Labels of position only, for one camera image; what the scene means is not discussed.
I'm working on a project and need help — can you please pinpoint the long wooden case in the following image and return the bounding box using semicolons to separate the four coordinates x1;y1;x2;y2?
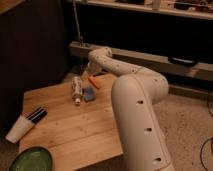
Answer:
69;41;213;82

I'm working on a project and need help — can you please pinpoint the black cable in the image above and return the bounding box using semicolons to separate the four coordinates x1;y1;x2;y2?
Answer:
199;136;213;171

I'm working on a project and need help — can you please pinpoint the white paper cup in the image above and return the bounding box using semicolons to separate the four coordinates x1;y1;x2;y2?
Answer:
6;115;35;143

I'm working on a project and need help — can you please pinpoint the black case handle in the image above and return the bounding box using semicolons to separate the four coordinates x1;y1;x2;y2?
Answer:
168;57;198;67

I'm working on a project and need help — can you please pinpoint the upper wooden shelf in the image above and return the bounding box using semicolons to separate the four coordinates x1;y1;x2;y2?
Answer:
66;0;213;22

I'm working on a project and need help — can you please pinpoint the green plate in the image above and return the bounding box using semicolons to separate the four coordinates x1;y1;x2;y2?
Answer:
9;146;53;171

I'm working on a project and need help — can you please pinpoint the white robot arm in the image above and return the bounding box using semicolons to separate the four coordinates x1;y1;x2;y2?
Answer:
86;47;175;171

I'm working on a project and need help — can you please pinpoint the clear plastic bottle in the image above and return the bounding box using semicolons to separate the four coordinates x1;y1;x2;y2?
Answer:
72;76;83;106

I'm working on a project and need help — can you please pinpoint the wooden table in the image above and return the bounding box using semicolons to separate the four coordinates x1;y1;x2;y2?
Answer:
19;74;122;171

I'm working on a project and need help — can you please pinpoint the metal pole stand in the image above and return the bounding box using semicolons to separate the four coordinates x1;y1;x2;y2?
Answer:
72;0;89;47

